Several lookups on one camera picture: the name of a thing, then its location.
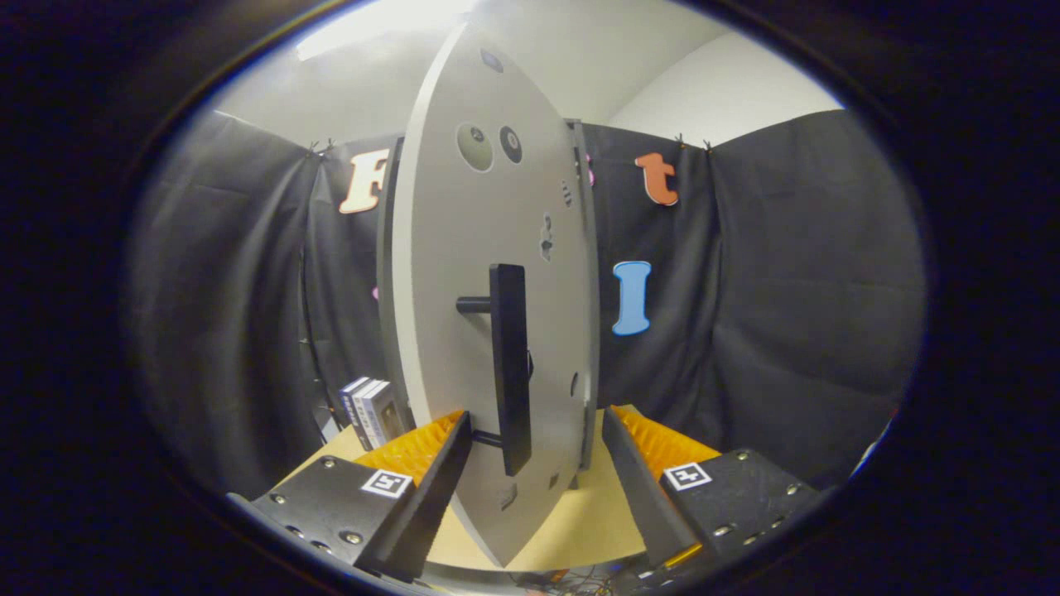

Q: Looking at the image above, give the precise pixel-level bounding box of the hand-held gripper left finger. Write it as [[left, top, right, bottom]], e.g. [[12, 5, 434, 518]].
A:
[[225, 410, 473, 583]]

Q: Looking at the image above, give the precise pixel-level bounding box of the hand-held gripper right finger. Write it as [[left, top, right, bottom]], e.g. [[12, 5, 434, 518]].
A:
[[602, 404, 829, 574]]

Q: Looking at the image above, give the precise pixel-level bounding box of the black door handle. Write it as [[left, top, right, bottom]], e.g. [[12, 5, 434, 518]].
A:
[[456, 263, 532, 478]]

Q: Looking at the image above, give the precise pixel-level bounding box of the white cabinet door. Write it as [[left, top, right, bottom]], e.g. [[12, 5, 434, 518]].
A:
[[389, 21, 599, 568]]

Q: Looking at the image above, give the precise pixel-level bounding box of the grey cover book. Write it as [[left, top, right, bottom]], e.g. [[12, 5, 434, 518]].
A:
[[364, 381, 407, 448]]

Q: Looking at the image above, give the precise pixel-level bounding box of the white spine book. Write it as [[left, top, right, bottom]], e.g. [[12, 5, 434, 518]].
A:
[[352, 379, 386, 448]]

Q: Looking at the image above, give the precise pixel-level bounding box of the blue spine book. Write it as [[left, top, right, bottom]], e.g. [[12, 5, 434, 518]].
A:
[[338, 377, 371, 431]]

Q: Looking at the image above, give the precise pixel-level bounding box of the grey cabinet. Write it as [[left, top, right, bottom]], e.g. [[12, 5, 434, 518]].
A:
[[377, 118, 601, 489]]

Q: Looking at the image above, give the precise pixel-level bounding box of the black backdrop cloth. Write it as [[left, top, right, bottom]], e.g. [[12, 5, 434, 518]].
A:
[[124, 108, 928, 497]]

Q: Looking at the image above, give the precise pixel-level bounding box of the black cable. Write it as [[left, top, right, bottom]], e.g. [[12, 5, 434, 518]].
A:
[[296, 248, 332, 431]]

